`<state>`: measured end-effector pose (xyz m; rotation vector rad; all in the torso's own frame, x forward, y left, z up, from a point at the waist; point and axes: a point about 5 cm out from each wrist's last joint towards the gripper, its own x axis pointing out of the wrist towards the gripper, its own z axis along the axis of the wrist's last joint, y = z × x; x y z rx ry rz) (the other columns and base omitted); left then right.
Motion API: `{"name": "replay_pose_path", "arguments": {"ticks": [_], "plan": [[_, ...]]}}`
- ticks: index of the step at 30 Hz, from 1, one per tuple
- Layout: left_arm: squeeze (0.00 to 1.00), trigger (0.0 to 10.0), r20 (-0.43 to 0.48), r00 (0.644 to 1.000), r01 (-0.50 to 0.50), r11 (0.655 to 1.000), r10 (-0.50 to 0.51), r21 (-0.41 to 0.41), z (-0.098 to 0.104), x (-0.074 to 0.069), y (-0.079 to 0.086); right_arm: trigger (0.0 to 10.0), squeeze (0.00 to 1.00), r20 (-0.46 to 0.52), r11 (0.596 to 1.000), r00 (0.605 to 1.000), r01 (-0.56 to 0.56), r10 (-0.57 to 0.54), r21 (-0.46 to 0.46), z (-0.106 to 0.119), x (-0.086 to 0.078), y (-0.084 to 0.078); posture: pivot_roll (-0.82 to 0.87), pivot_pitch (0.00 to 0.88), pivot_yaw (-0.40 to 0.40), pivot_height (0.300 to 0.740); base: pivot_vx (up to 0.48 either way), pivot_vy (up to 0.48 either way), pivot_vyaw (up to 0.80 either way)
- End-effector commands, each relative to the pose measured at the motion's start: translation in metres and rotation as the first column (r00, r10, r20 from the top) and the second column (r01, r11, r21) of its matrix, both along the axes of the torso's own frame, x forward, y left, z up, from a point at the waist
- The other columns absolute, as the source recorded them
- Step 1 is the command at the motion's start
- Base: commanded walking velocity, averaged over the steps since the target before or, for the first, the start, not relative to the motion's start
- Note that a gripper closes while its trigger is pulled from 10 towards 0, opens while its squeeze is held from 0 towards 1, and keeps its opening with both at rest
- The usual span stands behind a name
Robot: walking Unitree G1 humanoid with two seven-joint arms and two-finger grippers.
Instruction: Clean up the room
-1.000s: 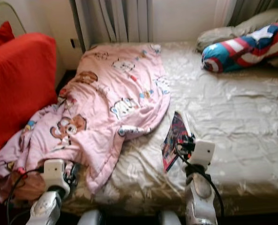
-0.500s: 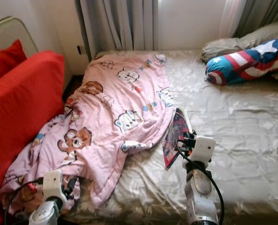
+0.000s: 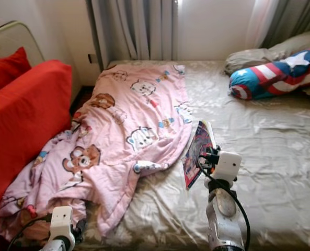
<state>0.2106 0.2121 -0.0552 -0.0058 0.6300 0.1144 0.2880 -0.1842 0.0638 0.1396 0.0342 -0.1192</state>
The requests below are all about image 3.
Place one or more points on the grey curtain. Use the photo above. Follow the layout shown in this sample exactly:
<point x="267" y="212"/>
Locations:
<point x="134" y="29"/>
<point x="296" y="18"/>

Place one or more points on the red covered foam cushion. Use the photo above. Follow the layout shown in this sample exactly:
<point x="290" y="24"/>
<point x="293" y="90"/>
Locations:
<point x="24" y="136"/>
<point x="6" y="73"/>

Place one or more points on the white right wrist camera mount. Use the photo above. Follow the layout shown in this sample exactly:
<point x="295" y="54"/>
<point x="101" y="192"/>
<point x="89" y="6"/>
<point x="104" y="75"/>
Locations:
<point x="228" y="166"/>

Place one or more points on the pink sheer curtain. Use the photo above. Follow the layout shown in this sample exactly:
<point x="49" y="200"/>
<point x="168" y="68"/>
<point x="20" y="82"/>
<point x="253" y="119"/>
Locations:
<point x="259" y="23"/>

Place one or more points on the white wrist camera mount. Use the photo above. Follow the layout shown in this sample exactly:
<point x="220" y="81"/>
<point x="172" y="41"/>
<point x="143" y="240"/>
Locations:
<point x="61" y="219"/>
<point x="228" y="166"/>

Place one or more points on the star shield print bolster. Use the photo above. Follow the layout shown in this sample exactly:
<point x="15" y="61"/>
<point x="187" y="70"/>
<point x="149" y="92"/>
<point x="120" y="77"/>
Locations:
<point x="275" y="78"/>

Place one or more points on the beige pillow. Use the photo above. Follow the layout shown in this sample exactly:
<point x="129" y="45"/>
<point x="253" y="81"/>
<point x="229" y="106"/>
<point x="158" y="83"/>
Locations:
<point x="259" y="55"/>

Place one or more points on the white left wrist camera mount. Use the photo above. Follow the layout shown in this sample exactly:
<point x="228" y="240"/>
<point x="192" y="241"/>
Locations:
<point x="61" y="219"/>

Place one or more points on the pink cartoon print blanket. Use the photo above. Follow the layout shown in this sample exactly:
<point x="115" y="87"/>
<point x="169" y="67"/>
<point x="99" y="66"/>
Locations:
<point x="123" y="120"/>

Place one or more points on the colourful magazine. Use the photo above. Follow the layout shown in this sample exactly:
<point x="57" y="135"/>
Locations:
<point x="195" y="154"/>

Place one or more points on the dark wall socket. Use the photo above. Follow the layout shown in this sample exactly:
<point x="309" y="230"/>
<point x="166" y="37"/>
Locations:
<point x="92" y="58"/>

